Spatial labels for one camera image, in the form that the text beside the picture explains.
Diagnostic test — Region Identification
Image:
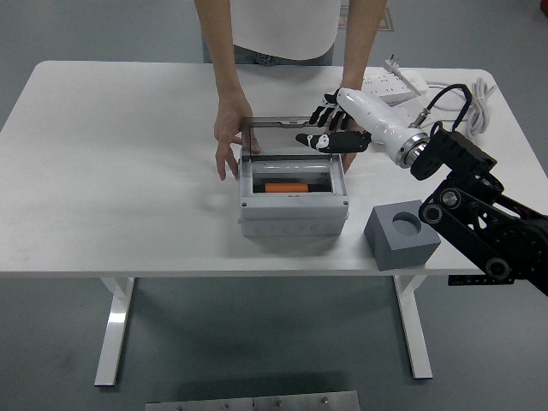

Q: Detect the person's right hand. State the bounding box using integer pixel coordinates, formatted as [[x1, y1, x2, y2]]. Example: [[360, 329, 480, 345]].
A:
[[213, 92, 261, 182]]

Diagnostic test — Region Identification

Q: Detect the person's left hand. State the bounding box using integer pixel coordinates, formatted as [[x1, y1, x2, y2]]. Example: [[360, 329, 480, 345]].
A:
[[329, 118, 367, 174]]

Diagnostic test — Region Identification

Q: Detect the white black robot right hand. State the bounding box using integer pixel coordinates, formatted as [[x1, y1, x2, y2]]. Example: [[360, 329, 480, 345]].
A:
[[295, 87, 414, 159]]

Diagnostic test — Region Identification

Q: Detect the transparent hinged box lid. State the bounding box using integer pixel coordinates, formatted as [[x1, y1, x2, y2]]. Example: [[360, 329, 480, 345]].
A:
[[240, 115, 346, 162]]

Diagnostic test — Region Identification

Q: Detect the orange cylindrical battery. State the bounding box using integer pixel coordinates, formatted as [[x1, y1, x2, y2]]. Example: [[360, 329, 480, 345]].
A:
[[264, 182, 310, 194]]

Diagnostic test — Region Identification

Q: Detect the grey plastic electrical box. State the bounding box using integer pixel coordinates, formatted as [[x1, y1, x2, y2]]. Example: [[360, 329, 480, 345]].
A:
[[237, 153, 350, 237]]

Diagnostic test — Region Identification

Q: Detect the white power strip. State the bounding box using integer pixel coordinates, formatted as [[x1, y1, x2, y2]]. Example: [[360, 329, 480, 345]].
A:
[[361, 72, 431, 104]]

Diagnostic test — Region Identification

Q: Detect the grey block with round hole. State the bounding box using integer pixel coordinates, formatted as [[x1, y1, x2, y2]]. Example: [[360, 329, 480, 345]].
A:
[[363, 200, 442, 272]]

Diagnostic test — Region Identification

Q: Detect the person's torso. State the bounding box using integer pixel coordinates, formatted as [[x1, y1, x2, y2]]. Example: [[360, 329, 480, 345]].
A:
[[200, 0, 343, 68]]

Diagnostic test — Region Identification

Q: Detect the black table control panel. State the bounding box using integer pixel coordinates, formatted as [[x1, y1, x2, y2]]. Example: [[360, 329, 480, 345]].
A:
[[448, 273, 515, 286]]

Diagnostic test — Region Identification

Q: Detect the white table leg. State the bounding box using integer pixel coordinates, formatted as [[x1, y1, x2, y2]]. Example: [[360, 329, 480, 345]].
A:
[[393, 275, 433, 380], [93, 277, 137, 388]]

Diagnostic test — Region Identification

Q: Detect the grey metal plate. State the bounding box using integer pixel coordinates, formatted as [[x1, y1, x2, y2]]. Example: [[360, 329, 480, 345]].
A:
[[145, 390, 360, 411]]

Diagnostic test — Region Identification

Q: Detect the white plug and cord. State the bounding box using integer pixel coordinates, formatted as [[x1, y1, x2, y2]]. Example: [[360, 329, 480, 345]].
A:
[[382, 53, 498, 140]]

